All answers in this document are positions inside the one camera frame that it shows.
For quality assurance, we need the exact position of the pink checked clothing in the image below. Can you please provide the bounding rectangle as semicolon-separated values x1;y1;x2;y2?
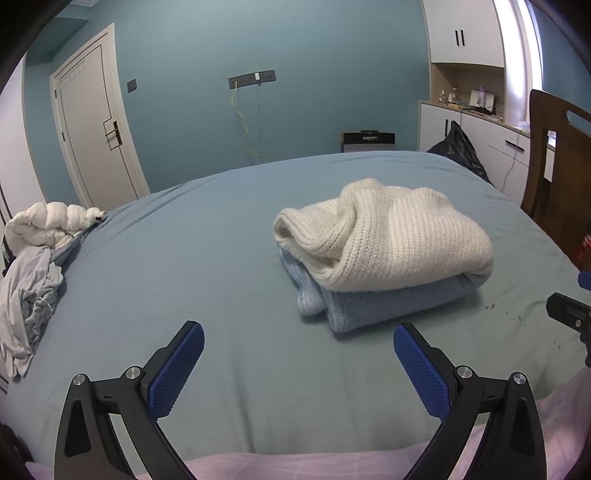
25;360;591;480

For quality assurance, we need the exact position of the white cabinet cable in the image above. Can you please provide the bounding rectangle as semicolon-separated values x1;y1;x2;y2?
501;152;520;190

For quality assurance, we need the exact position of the white puffy jacket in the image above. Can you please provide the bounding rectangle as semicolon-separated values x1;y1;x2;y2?
4;202;109;266

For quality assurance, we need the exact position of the bed with blue sheet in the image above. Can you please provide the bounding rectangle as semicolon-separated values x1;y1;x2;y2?
0;150;591;467

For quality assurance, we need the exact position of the grey wall socket panel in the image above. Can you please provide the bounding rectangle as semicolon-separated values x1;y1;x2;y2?
228;69;277;88

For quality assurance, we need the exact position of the white door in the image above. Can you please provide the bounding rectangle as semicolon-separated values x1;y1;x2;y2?
48;23;151;210

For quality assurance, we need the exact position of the blue and white knit sweater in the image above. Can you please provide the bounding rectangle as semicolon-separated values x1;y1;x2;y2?
272;178;495;333

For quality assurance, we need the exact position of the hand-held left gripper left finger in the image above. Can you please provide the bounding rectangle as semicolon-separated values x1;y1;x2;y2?
54;320;205;480

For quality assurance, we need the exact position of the black plastic bag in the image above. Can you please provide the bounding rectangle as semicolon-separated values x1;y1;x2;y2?
426;121;495;185

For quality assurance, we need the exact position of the door handle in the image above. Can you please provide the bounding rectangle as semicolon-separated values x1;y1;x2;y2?
102;121;124;151

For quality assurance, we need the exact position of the black box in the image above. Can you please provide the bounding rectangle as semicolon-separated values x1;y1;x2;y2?
341;131;396;153

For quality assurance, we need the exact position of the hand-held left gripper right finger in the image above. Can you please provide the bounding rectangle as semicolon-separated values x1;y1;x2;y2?
393;322;543;480

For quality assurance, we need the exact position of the white low cabinet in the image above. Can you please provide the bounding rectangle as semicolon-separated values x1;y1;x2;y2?
418;100;532;204

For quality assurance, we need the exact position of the white wall cabinet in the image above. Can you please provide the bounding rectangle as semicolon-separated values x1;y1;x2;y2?
421;0;506;68

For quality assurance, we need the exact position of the grey crumpled cloth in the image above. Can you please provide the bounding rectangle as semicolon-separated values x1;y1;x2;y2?
0;231;88;379

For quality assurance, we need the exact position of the bright window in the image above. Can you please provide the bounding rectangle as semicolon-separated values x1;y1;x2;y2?
494;0;543;127

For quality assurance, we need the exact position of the brown wooden chair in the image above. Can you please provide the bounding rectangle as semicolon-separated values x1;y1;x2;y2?
521;89;591;268

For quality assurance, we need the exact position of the thin white cable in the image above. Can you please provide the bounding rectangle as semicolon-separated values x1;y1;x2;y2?
254;83;263;162

